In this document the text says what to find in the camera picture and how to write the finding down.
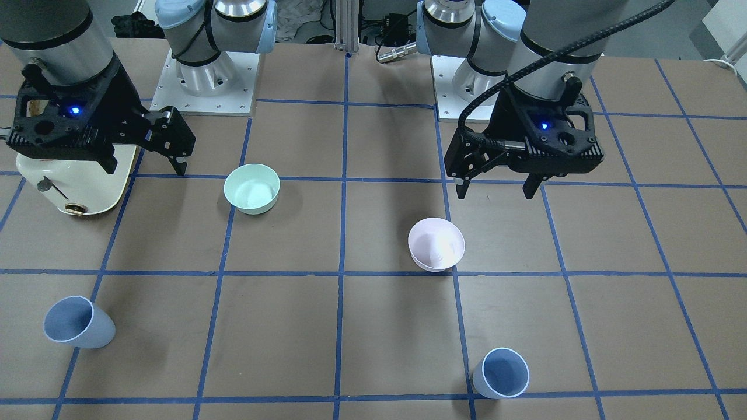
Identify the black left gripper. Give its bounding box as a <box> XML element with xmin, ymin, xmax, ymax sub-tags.
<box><xmin>444</xmin><ymin>79</ymin><xmax>605</xmax><ymax>200</ymax></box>

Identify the mint green bowl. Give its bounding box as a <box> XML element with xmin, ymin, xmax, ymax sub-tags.
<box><xmin>222</xmin><ymin>164</ymin><xmax>281</xmax><ymax>215</ymax></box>

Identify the blue cup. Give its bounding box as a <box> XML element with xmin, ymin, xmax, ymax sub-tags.
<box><xmin>470</xmin><ymin>346</ymin><xmax>531</xmax><ymax>399</ymax></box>
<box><xmin>43</xmin><ymin>296</ymin><xmax>116</xmax><ymax>349</ymax></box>

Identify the black ribbed cable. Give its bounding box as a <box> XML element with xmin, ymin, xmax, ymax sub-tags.
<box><xmin>458</xmin><ymin>0</ymin><xmax>676</xmax><ymax>153</ymax></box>

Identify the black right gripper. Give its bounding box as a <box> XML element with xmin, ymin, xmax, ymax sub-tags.
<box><xmin>7</xmin><ymin>57</ymin><xmax>197</xmax><ymax>176</ymax></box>

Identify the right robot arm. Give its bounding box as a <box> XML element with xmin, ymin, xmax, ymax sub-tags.
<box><xmin>2</xmin><ymin>1</ymin><xmax>277</xmax><ymax>176</ymax></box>

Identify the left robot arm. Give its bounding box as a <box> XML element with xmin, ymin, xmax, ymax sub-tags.
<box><xmin>416</xmin><ymin>1</ymin><xmax>626</xmax><ymax>199</ymax></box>

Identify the cream toaster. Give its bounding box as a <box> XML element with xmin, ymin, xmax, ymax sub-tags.
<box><xmin>16</xmin><ymin>145</ymin><xmax>138</xmax><ymax>216</ymax></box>

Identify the pink bowl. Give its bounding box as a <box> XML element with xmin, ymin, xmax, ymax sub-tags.
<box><xmin>407</xmin><ymin>218</ymin><xmax>465</xmax><ymax>273</ymax></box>

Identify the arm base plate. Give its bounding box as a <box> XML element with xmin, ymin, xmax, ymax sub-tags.
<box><xmin>431</xmin><ymin>55</ymin><xmax>505</xmax><ymax>123</ymax></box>
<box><xmin>149</xmin><ymin>51</ymin><xmax>263</xmax><ymax>117</ymax></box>

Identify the aluminium frame post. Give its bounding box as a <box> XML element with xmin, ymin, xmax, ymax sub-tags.
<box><xmin>333</xmin><ymin>1</ymin><xmax>360</xmax><ymax>56</ymax></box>

